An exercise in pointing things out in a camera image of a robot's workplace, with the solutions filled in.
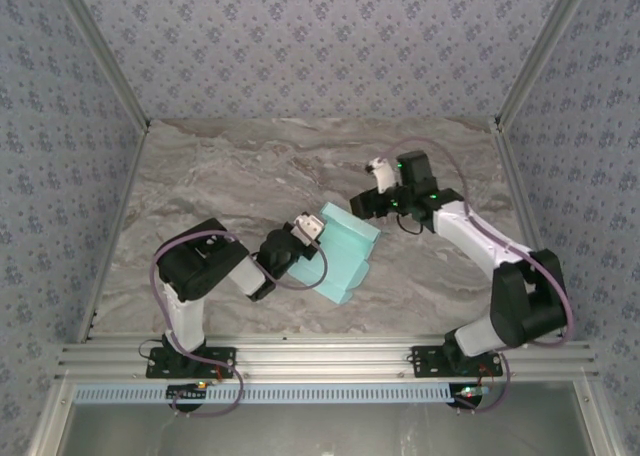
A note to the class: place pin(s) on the small black controller board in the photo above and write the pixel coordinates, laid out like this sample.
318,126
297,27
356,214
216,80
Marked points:
470,395
186,393

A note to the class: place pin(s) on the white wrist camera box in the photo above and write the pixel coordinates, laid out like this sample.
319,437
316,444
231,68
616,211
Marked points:
384,176
307,227

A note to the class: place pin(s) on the aluminium mounting rail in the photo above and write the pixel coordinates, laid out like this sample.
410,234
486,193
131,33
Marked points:
325,358

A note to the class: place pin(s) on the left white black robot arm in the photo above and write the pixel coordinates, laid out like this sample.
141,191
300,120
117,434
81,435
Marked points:
187,321

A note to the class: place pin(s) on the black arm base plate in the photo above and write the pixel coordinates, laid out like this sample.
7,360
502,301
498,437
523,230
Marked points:
225,363
425,363

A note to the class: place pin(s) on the aluminium side rail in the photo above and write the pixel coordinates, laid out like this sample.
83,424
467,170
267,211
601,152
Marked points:
118,226
515,176

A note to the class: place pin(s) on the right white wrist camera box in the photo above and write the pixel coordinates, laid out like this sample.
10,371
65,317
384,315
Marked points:
384,176

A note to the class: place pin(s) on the aluminium lower frame bar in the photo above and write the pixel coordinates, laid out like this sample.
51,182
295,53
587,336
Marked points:
597,421
50,421

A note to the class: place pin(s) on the light teal paper box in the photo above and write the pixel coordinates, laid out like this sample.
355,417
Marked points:
345,256

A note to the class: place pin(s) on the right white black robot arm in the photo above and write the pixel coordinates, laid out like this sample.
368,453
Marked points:
470,236

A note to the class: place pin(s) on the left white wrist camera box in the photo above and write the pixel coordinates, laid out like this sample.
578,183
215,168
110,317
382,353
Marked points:
307,227

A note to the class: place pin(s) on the grey metal sheet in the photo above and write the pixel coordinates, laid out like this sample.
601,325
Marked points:
325,431

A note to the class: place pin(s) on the aluminium corner post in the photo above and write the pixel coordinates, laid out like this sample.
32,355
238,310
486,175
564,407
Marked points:
540,51
104,51

